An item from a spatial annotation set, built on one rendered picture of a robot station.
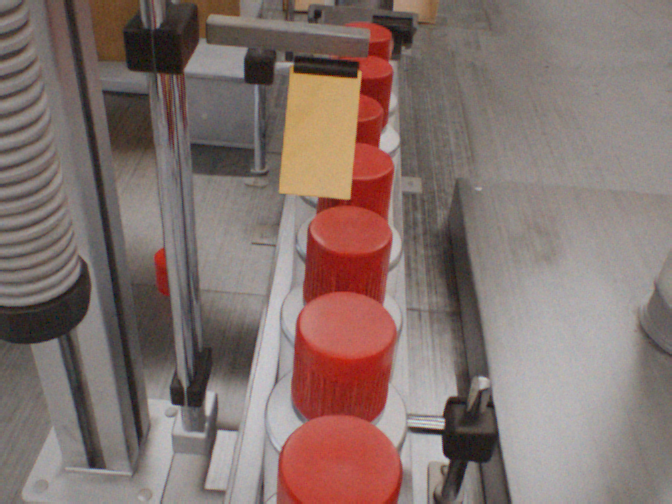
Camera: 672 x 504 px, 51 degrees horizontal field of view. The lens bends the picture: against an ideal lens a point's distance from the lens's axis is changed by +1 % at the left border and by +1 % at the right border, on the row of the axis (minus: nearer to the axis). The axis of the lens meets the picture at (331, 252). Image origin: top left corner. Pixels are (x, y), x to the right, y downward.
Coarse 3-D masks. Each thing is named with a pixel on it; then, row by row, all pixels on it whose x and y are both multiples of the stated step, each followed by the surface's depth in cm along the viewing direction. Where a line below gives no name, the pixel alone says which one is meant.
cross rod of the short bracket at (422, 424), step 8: (408, 416) 41; (416, 416) 41; (424, 416) 41; (432, 416) 42; (440, 416) 42; (408, 424) 41; (416, 424) 41; (424, 424) 41; (432, 424) 41; (440, 424) 41; (408, 432) 41; (416, 432) 41; (424, 432) 41; (432, 432) 41; (440, 432) 41
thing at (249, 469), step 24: (288, 216) 48; (288, 240) 46; (288, 264) 44; (288, 288) 42; (264, 336) 39; (264, 360) 37; (264, 384) 36; (264, 432) 34; (240, 456) 32; (240, 480) 31
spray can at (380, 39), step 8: (352, 24) 43; (360, 24) 44; (368, 24) 44; (376, 32) 43; (384, 32) 43; (376, 40) 42; (384, 40) 42; (368, 48) 42; (376, 48) 42; (384, 48) 42; (376, 56) 42; (384, 56) 43; (392, 96) 45; (392, 104) 45; (392, 112) 44; (392, 120) 45
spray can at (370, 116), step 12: (360, 96) 35; (360, 108) 34; (372, 108) 34; (360, 120) 33; (372, 120) 34; (360, 132) 34; (372, 132) 34; (372, 144) 35; (300, 204) 37; (312, 204) 36; (300, 216) 37
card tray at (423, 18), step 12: (300, 0) 122; (312, 0) 122; (324, 0) 122; (396, 0) 125; (408, 0) 125; (420, 0) 126; (432, 0) 121; (300, 12) 118; (420, 12) 121; (432, 12) 120
